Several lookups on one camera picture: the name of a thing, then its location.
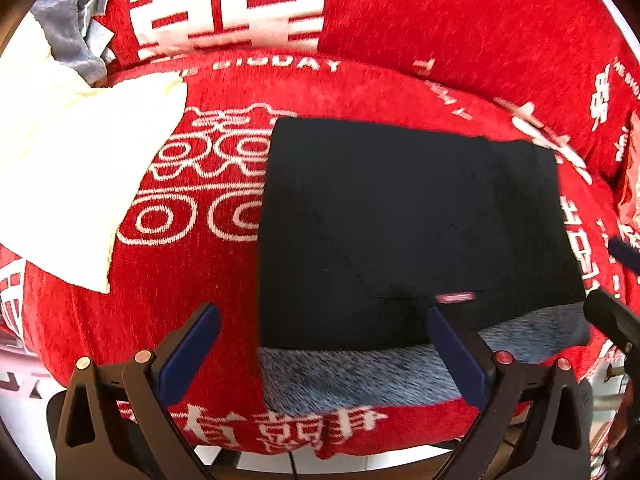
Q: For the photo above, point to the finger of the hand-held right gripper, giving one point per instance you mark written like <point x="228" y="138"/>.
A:
<point x="622" y="251"/>
<point x="612" y="312"/>

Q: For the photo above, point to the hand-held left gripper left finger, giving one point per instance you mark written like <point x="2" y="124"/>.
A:
<point x="192" y="350"/>

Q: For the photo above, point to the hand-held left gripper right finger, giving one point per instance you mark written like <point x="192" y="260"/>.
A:
<point x="457" y="360"/>

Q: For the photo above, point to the black pants with grey lining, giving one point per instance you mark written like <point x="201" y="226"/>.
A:
<point x="375" y="210"/>

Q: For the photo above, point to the red printed cushion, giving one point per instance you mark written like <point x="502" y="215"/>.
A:
<point x="631" y="180"/>

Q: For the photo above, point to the cream cloth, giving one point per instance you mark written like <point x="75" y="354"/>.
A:
<point x="75" y="135"/>

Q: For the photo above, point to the red printed sofa cover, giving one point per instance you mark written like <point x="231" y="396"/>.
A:
<point x="400" y="35"/>

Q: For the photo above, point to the grey cloth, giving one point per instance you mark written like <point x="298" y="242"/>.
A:
<point x="65" y="35"/>

